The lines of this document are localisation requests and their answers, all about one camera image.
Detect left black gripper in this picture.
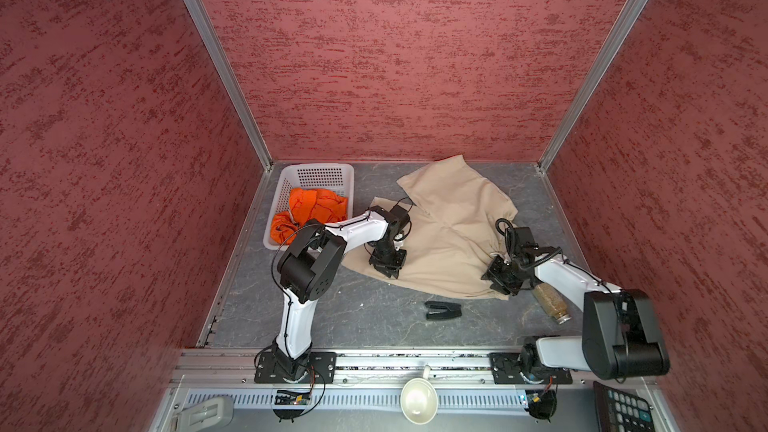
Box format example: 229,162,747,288
368,238,407,278

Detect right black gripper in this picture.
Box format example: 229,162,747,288
480,254,531,294

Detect beige drawstring shorts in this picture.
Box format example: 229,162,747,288
340,154,519,301

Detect white plastic laundry basket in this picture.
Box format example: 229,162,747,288
263,163,354,250

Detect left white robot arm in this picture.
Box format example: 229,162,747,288
273,205,411,382

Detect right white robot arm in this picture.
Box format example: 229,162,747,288
483,249,671,385

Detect orange shorts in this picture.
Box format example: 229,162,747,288
269,188,349,245

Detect brown jar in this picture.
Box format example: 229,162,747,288
532,283,571,324

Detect black clip on table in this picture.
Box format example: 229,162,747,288
424,300,462,321

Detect black calculator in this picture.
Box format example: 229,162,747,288
593,382,655,432

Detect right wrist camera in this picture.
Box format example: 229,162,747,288
507,227,538,256

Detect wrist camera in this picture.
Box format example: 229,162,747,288
388,204,411,241
507,227,538,256

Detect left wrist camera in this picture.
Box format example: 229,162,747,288
388,204,411,241

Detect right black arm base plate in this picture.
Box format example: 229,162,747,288
488,352,573,386

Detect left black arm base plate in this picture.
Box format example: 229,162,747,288
253,349,338,384

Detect grey device on rail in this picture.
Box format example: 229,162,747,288
167,396,234,432

